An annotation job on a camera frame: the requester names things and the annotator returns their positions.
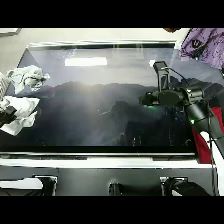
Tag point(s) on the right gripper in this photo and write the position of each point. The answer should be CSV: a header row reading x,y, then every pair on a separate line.
x,y
166,98

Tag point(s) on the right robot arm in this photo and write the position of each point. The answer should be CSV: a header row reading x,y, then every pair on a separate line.
x,y
199,112

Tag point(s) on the purple printed garment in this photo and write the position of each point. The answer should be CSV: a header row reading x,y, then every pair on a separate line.
x,y
205,46

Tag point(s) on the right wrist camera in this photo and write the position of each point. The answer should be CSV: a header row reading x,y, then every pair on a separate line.
x,y
162,77

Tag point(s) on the silver frame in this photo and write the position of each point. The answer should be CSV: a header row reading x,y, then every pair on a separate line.
x,y
100,163

